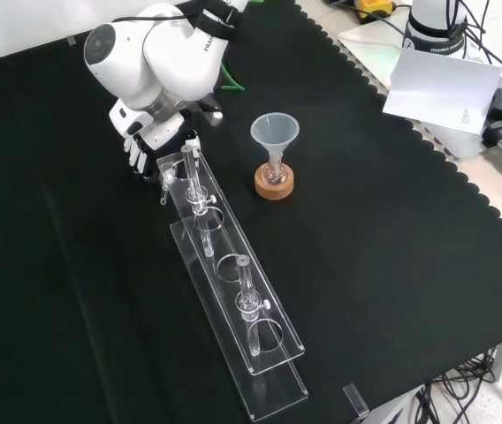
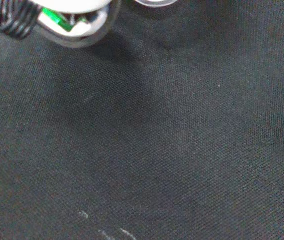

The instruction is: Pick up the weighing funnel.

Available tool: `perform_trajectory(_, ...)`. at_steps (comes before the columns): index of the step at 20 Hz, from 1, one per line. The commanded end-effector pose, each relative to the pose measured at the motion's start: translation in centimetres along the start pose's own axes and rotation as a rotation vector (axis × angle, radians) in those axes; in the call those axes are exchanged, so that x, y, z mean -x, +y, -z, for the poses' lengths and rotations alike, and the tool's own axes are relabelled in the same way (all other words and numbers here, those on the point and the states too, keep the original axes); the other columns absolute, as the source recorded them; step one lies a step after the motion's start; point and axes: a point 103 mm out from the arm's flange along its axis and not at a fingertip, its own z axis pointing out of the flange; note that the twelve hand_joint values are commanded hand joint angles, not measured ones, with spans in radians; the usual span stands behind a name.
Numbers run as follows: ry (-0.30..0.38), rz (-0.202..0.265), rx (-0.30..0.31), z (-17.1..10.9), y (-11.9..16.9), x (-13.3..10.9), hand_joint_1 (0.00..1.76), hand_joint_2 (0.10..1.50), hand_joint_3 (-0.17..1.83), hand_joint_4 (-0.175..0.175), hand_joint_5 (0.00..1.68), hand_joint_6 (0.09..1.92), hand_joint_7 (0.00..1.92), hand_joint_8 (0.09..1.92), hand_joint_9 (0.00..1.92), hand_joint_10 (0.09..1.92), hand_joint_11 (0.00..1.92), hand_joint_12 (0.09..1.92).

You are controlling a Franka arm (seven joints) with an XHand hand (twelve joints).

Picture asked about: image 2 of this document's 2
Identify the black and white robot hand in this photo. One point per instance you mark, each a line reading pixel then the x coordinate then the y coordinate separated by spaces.
pixel 82 27

